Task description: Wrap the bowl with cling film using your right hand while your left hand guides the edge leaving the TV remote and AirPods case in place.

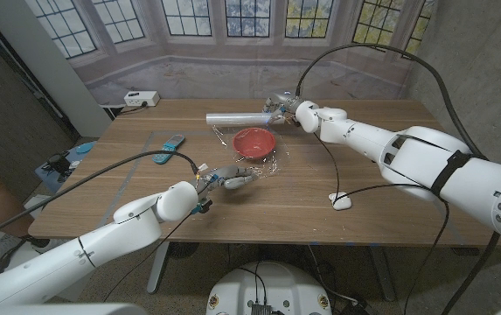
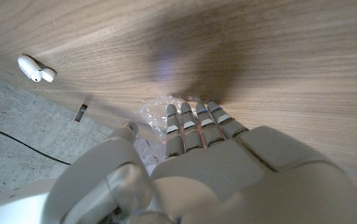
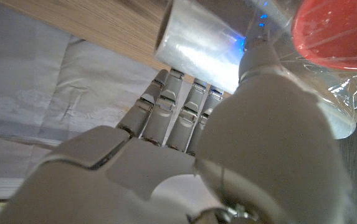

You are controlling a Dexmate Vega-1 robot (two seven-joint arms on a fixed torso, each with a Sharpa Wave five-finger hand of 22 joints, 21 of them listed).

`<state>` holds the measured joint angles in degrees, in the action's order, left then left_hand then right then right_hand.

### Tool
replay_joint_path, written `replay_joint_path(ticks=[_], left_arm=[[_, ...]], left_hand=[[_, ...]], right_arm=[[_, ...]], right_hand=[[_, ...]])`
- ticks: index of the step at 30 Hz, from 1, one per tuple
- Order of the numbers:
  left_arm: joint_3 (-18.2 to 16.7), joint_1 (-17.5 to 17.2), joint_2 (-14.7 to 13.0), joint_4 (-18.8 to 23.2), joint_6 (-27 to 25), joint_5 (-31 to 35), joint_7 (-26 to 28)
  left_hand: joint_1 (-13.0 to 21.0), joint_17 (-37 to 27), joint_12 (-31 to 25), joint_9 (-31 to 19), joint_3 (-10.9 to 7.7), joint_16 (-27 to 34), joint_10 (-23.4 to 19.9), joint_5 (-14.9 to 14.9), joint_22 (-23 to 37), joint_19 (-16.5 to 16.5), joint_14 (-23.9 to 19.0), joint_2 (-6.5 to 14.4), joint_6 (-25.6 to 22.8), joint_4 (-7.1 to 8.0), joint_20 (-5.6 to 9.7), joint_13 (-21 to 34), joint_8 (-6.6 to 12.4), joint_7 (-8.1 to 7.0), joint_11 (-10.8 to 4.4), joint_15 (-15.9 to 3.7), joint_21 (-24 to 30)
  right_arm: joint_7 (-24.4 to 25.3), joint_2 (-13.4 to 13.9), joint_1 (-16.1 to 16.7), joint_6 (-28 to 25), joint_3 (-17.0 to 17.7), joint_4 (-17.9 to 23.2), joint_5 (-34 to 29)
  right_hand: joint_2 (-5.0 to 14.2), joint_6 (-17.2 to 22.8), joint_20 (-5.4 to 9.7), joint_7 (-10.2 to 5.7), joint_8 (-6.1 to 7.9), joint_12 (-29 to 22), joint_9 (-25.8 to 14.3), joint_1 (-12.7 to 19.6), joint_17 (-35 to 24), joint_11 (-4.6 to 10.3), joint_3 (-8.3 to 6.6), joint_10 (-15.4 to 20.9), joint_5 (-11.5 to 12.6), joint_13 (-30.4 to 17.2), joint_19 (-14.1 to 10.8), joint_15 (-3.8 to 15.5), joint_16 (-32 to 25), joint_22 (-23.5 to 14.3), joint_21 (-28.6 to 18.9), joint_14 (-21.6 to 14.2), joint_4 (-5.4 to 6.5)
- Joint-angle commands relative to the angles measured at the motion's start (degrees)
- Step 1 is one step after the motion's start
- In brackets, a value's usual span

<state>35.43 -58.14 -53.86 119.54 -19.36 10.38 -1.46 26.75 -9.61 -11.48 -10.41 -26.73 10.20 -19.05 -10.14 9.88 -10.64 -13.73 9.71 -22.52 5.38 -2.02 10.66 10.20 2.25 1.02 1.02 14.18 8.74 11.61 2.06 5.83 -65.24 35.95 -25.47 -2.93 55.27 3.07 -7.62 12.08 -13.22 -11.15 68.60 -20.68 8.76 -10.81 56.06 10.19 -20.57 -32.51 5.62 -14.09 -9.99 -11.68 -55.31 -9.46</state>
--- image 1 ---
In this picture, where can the grey metal table leg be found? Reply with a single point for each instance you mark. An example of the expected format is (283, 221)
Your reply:
(157, 269)
(383, 273)

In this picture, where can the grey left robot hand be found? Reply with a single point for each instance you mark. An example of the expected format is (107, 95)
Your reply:
(232, 177)

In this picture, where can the white AirPods case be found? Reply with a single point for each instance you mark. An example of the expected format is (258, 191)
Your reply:
(343, 204)

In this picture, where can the cling film roll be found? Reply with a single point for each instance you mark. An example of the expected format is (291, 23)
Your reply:
(241, 119)

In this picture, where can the printed window backdrop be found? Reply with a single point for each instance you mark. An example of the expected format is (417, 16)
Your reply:
(250, 65)

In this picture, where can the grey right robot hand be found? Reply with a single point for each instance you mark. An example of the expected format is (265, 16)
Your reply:
(287, 105)

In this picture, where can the red bowl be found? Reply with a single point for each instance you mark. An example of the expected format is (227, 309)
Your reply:
(253, 143)

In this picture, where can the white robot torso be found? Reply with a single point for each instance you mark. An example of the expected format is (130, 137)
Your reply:
(272, 289)

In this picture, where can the black round fan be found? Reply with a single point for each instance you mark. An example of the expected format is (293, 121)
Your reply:
(183, 249)

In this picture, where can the grey sneaker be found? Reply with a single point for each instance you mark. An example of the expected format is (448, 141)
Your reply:
(44, 242)

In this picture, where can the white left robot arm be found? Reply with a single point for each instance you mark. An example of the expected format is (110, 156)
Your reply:
(101, 245)

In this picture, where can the clear cling film sheet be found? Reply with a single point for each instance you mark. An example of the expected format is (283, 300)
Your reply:
(267, 168)

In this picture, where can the blue stool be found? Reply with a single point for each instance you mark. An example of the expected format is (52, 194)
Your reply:
(81, 153)

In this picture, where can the white power strip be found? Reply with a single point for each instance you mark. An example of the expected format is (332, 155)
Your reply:
(141, 99)

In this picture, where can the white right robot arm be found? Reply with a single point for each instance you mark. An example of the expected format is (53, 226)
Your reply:
(429, 162)

